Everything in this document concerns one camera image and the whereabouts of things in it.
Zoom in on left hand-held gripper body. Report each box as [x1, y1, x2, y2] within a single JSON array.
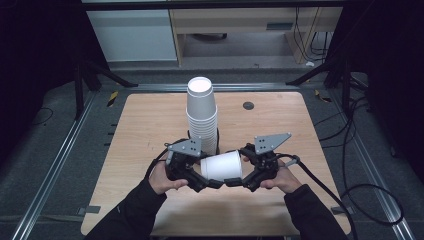
[[164, 136, 208, 183]]

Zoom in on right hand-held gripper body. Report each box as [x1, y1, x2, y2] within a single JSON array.
[[248, 132, 293, 183]]

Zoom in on single white paper cup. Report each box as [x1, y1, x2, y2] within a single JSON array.
[[199, 149, 244, 183]]

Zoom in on black wire cup holder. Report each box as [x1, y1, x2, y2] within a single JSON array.
[[187, 128, 221, 158]]

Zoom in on stack of white paper cups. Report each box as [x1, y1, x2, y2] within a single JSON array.
[[185, 76, 219, 157]]

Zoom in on person's right hand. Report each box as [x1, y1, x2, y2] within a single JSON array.
[[260, 159, 303, 194]]

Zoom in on person's left hand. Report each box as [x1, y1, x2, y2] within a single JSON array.
[[149, 161, 189, 195]]

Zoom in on yellow black tape strip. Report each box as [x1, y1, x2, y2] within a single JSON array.
[[106, 90, 119, 108], [314, 89, 333, 104]]

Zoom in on black metal stand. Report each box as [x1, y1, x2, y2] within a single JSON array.
[[285, 58, 355, 116], [73, 59, 139, 121]]

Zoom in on white cabinet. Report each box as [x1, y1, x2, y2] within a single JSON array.
[[85, 9, 179, 63]]

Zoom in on right hand-held gripper cable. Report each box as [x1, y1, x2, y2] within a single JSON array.
[[274, 153, 405, 240]]

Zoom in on aluminium floor rail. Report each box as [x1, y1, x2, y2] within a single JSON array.
[[128, 83, 301, 93], [328, 89, 416, 240], [11, 93, 98, 240]]

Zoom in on grey metal bracket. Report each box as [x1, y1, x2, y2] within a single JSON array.
[[77, 205, 102, 216], [330, 206, 355, 216]]

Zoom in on black floor cable bundle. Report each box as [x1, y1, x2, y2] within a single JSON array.
[[314, 95, 372, 151]]

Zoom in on hanging black cables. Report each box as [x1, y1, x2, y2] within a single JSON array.
[[293, 7, 332, 63]]

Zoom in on thin black floor cable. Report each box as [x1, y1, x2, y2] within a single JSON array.
[[31, 107, 55, 127]]

